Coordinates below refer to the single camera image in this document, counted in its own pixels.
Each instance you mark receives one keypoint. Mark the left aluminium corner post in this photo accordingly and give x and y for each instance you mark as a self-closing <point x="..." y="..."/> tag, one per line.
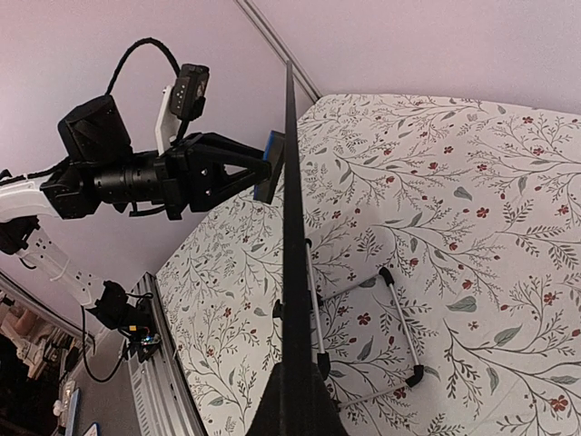
<point x="269" y="34"/>

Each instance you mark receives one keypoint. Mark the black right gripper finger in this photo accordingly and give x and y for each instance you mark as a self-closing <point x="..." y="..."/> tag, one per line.
<point x="283" y="405"/>

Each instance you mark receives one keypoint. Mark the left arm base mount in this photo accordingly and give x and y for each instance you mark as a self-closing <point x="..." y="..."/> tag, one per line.
<point x="132" y="316"/>

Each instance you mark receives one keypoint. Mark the blue whiteboard eraser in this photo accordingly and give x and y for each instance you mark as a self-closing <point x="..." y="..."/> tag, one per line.
<point x="274" y="156"/>

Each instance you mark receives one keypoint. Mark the floral patterned table mat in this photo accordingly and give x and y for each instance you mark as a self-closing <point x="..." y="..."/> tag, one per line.
<point x="475" y="208"/>

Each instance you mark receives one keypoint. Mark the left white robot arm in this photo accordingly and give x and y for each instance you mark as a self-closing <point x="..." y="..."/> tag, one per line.
<point x="23" y="204"/>

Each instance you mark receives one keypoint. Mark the wire easel stand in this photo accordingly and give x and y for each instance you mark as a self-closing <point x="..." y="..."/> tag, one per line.
<point x="362" y="342"/>

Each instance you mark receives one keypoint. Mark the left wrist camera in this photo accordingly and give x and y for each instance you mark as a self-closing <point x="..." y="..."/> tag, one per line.
<point x="188" y="93"/>

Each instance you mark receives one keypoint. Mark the small black-framed whiteboard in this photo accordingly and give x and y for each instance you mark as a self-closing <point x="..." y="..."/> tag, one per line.
<point x="296" y="351"/>

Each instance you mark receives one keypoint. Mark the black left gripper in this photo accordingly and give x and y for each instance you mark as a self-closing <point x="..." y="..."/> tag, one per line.
<point x="102" y="167"/>

